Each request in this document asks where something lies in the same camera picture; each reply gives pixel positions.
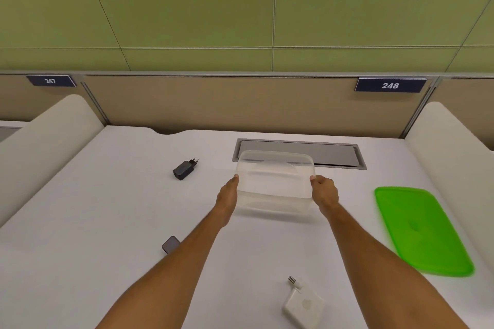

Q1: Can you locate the dark blue desk number sign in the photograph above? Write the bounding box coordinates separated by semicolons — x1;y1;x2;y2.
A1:
25;75;77;87
354;77;428;93

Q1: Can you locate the white square power adapter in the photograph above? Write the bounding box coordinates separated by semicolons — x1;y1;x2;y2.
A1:
282;276;325;329

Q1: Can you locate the clear plastic storage container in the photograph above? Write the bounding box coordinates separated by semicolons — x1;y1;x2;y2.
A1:
234;150;317;223

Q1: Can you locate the person's left forearm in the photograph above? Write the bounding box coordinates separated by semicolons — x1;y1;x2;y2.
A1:
95;207;232;329

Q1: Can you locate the tan desk partition panel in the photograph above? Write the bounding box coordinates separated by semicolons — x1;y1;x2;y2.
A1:
0;71;494;139

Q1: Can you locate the beige rounded desk divider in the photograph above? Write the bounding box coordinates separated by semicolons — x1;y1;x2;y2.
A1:
404;101;494;275
0;94;105;227

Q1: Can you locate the person's right forearm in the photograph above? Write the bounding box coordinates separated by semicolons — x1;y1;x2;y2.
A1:
321;203;470;329

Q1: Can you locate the person's right hand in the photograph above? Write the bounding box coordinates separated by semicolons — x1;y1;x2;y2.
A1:
310;175;339;216

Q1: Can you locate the green plastic container lid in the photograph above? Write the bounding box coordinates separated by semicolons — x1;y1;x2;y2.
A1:
374;186;475;278

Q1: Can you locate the person's left hand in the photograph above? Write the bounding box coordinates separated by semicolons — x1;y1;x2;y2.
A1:
215;174;240;220

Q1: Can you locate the grey desk cable hatch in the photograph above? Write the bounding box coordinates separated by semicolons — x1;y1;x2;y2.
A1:
232;138;368;170

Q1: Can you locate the small dark grey device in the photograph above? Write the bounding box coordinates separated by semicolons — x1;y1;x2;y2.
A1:
161;236;181;254

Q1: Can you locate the black plug charger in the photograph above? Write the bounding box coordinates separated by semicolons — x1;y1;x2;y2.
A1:
172;158;200;181

